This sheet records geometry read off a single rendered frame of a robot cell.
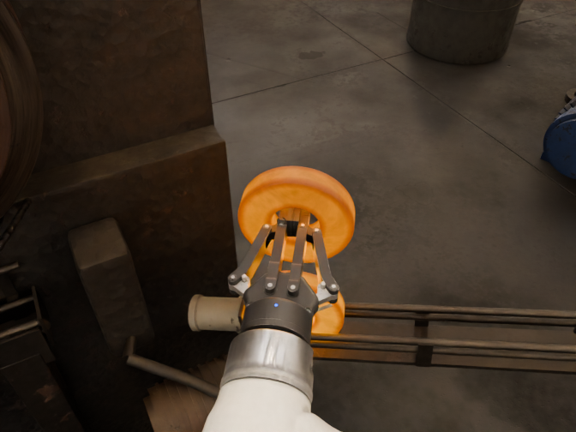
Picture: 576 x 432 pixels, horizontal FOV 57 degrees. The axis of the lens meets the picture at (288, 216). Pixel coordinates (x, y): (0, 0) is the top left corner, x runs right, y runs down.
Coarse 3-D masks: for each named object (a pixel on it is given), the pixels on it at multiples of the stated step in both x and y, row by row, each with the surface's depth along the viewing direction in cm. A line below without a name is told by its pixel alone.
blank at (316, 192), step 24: (288, 168) 66; (264, 192) 66; (288, 192) 65; (312, 192) 64; (336, 192) 65; (240, 216) 69; (264, 216) 69; (336, 216) 67; (288, 240) 72; (336, 240) 70
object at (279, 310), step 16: (256, 288) 59; (304, 288) 59; (256, 304) 55; (272, 304) 54; (288, 304) 54; (304, 304) 57; (256, 320) 53; (272, 320) 53; (288, 320) 53; (304, 320) 55; (304, 336) 54
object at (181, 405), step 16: (208, 368) 96; (224, 368) 95; (160, 384) 95; (176, 384) 93; (144, 400) 93; (160, 400) 91; (176, 400) 91; (192, 400) 91; (208, 400) 91; (160, 416) 89; (176, 416) 89; (192, 416) 90
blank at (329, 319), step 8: (288, 272) 79; (304, 272) 79; (312, 280) 78; (312, 288) 77; (328, 304) 79; (336, 304) 79; (344, 304) 82; (320, 312) 80; (328, 312) 80; (336, 312) 80; (344, 312) 82; (320, 320) 81; (328, 320) 81; (336, 320) 81; (312, 328) 83; (320, 328) 83; (328, 328) 83; (336, 328) 82
